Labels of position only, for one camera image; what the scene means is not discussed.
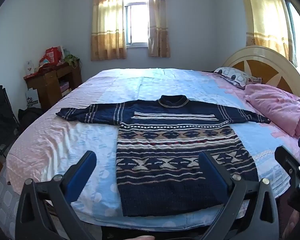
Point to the brown wooden desk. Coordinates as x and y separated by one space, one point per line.
50 85

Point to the white patterned pillow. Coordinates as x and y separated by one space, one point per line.
233 76

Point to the wide orange curtain panel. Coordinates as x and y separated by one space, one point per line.
107 25

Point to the bright side window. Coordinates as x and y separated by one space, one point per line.
298 30

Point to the black folding chair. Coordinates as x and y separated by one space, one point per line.
1 120

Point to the cream and orange headboard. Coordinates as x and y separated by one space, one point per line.
262 65

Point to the pink blanket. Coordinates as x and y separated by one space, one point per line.
275 105

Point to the narrow orange curtain panel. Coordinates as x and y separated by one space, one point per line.
158 25

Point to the red gift bag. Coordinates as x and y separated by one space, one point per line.
51 56

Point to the window with white frame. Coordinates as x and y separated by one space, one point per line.
137 22

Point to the navy patterned knit sweater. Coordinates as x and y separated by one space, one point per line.
165 155

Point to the black backpack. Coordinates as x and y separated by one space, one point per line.
30 116

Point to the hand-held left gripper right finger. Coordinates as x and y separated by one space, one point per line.
212 177

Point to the white paper bag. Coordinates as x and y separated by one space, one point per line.
32 100

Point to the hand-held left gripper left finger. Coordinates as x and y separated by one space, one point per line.
81 177

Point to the yellow orange curtain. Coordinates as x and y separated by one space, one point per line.
267 15

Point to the bed with pink blue sheet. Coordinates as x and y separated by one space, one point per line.
65 140

